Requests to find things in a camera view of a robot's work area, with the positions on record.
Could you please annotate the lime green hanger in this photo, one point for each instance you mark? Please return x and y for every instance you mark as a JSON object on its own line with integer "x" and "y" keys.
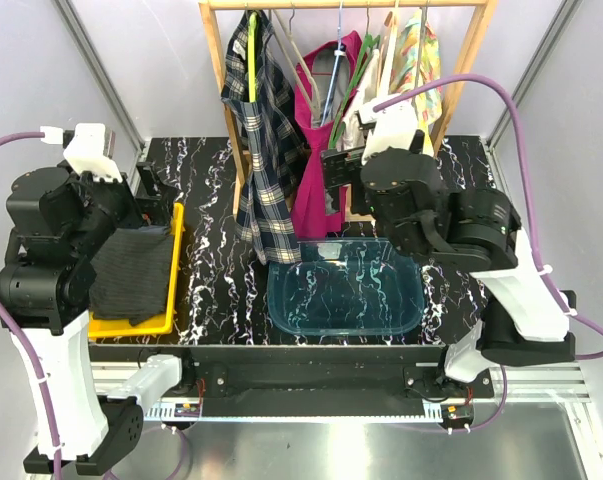
{"x": 251, "y": 56}

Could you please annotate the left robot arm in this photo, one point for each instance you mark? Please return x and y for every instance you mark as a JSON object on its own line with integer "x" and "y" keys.
{"x": 61, "y": 220}

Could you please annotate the yellow plastic tray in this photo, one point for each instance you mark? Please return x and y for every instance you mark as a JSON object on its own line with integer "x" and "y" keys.
{"x": 157, "y": 325}

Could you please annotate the navy plaid skirt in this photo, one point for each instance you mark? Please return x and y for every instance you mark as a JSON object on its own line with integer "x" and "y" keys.
{"x": 274, "y": 141}

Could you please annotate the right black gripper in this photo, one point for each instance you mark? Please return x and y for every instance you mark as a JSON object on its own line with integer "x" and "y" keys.
{"x": 341, "y": 167}

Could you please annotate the white garment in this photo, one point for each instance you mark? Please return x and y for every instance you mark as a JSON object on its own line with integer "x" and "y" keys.
{"x": 352, "y": 136}

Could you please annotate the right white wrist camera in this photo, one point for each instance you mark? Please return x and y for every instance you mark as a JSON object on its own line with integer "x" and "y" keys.
{"x": 392, "y": 127}

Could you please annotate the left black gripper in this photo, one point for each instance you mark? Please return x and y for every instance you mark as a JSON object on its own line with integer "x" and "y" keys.
{"x": 156, "y": 204}

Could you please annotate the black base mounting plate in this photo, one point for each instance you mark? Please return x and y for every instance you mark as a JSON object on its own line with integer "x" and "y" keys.
{"x": 306, "y": 383}

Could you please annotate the cream wooden hanger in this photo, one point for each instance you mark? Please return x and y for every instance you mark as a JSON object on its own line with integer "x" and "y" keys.
{"x": 387, "y": 51}

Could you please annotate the magenta dress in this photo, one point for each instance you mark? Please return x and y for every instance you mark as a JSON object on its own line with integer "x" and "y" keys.
{"x": 309, "y": 217}

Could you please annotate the teal transparent plastic basin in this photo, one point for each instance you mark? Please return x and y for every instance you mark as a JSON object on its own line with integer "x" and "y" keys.
{"x": 346, "y": 287}

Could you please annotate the colourful floral shirt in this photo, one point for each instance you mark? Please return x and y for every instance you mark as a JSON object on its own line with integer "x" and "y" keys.
{"x": 427, "y": 106}

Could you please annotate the dark grey striped cloth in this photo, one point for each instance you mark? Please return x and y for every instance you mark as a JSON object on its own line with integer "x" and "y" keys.
{"x": 132, "y": 275}

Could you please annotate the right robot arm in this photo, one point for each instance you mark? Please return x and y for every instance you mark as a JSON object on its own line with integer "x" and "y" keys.
{"x": 477, "y": 231}

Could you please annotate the dark green hanger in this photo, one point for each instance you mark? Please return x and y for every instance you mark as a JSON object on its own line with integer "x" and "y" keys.
{"x": 369, "y": 44}

